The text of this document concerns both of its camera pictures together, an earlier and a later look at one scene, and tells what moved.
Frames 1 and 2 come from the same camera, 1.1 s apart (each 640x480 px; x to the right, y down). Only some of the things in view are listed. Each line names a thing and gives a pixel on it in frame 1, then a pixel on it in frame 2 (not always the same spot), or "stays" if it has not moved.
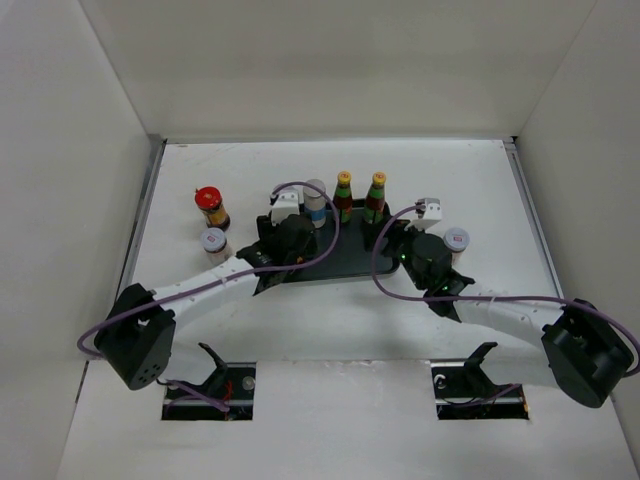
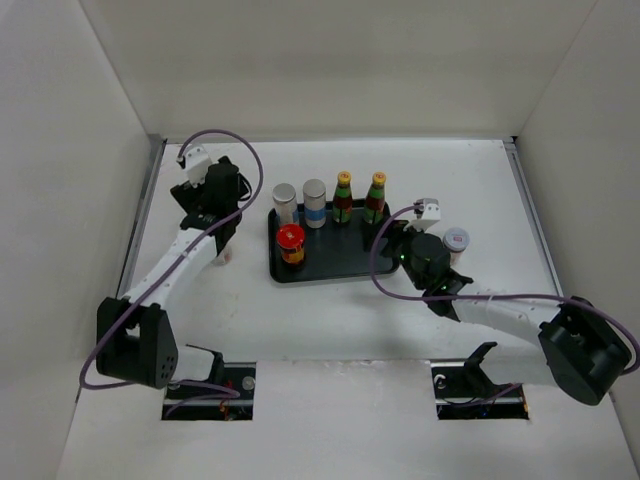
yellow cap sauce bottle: x=343 y=197 stays
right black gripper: x=399 y=233 stays
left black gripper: x=267 y=229 -> x=189 y=195
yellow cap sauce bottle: x=375 y=201 stays
